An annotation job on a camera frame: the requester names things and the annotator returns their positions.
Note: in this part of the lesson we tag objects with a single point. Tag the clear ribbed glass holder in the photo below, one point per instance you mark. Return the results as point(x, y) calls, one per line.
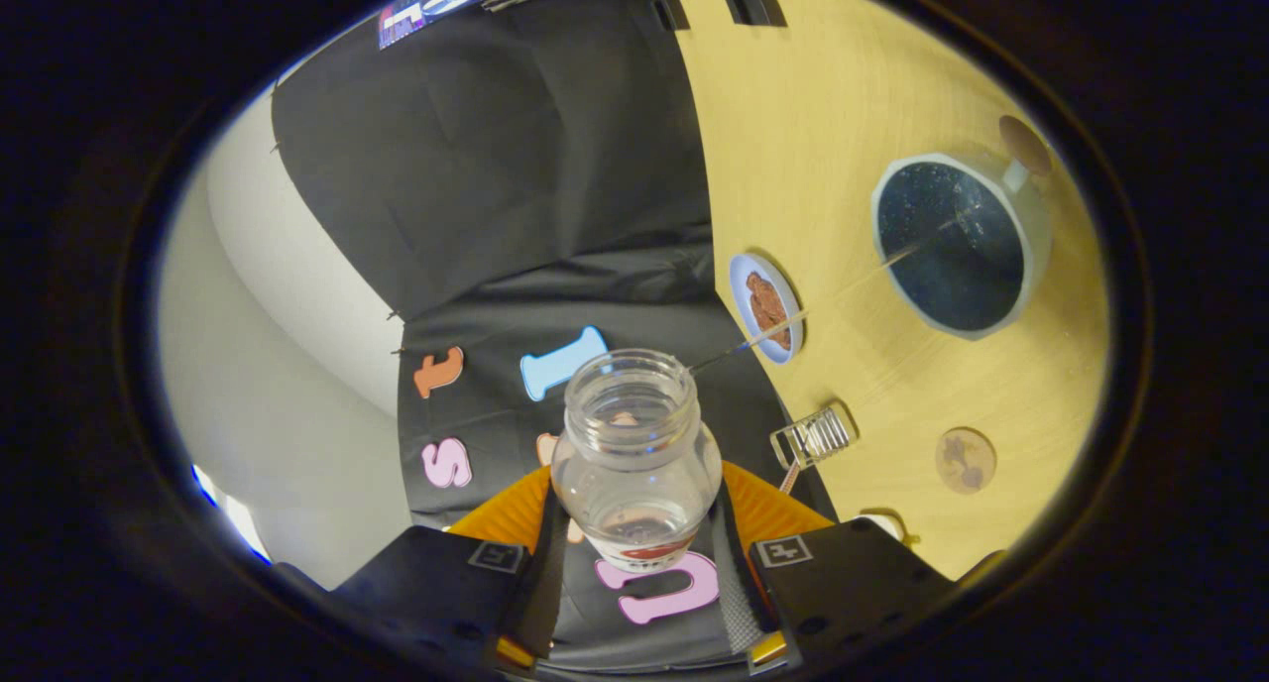
point(815, 436)

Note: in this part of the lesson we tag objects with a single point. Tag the black backdrop cloth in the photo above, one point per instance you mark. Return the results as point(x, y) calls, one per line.
point(496, 167)

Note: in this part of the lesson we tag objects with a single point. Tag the round brown coaster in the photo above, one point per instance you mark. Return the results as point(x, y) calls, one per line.
point(966, 460)

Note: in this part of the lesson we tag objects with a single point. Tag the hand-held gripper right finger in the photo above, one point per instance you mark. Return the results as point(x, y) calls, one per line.
point(739, 603)

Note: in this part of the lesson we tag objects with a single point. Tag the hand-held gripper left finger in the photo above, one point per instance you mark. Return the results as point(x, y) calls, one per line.
point(540, 603)

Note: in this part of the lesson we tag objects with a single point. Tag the clear glass bottle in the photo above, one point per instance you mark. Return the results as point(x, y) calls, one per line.
point(634, 474)

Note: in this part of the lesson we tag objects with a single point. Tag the brown cookie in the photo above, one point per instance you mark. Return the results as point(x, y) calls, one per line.
point(778, 330)
point(761, 293)

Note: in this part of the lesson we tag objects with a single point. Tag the white tipped stick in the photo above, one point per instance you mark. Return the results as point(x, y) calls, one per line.
point(788, 479)

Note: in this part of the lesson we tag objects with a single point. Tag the purple printed sign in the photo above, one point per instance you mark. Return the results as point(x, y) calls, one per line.
point(426, 8)

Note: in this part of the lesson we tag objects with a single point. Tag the black table clamp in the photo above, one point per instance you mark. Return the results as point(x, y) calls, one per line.
point(670, 14)
point(750, 3)

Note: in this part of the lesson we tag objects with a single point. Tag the light wooden table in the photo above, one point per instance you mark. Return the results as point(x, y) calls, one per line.
point(823, 117)

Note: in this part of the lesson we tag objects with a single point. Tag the white cup blue inside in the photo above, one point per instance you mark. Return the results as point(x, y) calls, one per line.
point(947, 246)

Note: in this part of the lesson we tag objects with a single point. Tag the white toaster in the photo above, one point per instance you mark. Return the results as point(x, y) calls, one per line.
point(882, 523)

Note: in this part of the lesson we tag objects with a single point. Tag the light blue plate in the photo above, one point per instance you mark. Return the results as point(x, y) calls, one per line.
point(746, 266)

